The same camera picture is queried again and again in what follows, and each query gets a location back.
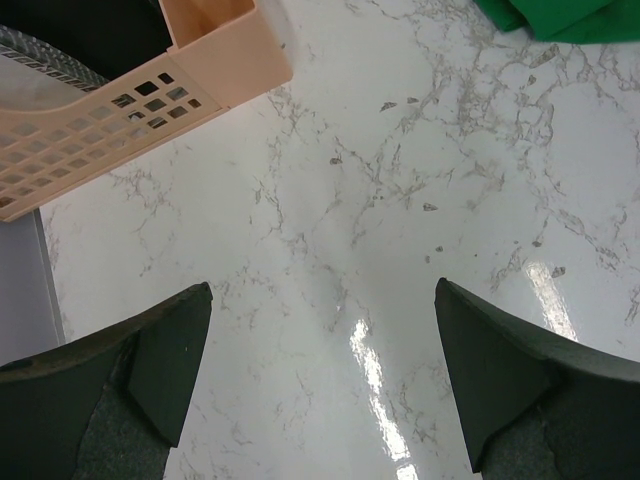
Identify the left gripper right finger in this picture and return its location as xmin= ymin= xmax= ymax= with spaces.
xmin=435 ymin=278 xmax=639 ymax=479

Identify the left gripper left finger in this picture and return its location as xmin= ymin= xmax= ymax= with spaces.
xmin=1 ymin=283 xmax=212 ymax=479

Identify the green t shirt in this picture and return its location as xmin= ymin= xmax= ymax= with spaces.
xmin=475 ymin=0 xmax=639 ymax=44

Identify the black binder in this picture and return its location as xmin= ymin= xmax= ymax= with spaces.
xmin=1 ymin=0 xmax=172 ymax=80

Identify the peach file organizer basket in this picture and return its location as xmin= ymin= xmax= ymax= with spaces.
xmin=1 ymin=0 xmax=292 ymax=222

